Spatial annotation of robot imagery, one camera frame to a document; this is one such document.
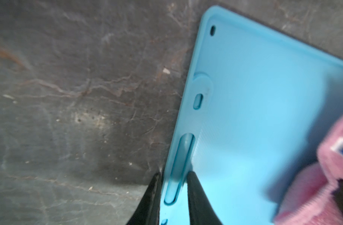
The pink cleaning cloth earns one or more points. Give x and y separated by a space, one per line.
309 199

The blue framed drawing tablet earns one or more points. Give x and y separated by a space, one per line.
258 103

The blue stylus pen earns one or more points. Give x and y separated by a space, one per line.
185 146

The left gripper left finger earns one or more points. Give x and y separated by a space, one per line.
148 210

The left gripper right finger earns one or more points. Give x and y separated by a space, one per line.
200 209

